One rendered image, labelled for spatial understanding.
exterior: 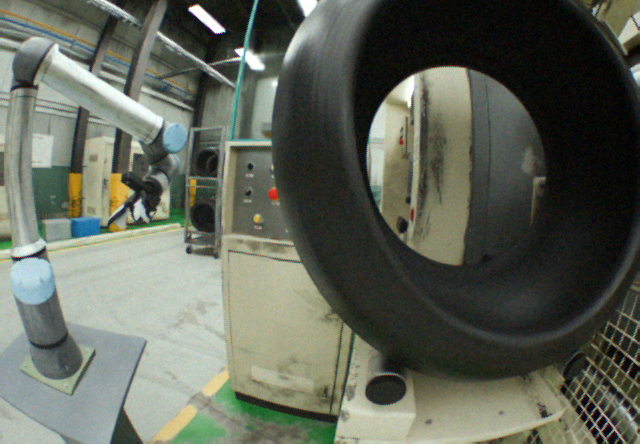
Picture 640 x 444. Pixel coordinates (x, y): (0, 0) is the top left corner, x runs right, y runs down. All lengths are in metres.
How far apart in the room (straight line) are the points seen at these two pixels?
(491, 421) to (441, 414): 0.08
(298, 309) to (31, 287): 0.90
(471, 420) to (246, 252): 0.92
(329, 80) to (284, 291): 0.89
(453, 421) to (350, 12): 0.50
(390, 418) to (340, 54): 0.37
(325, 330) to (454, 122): 0.83
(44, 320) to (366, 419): 0.68
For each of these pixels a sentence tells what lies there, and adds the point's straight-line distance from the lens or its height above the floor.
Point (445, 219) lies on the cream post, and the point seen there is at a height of 1.06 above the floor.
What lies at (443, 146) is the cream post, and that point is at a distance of 0.62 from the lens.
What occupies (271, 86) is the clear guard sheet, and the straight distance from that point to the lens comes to 1.11.
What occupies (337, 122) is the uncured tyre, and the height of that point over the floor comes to 1.16.
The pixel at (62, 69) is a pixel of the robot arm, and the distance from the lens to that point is 0.76.
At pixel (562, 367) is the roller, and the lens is 0.43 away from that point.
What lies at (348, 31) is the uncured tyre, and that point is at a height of 1.24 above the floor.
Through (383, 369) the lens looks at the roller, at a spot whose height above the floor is 0.92.
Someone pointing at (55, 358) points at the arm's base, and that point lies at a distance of 0.79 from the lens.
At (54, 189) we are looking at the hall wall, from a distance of 8.21.
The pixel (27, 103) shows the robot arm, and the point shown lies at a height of 1.30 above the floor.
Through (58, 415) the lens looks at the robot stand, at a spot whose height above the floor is 0.60.
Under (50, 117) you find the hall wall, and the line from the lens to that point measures 8.32.
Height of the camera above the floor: 1.10
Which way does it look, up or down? 3 degrees down
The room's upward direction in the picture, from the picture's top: 4 degrees clockwise
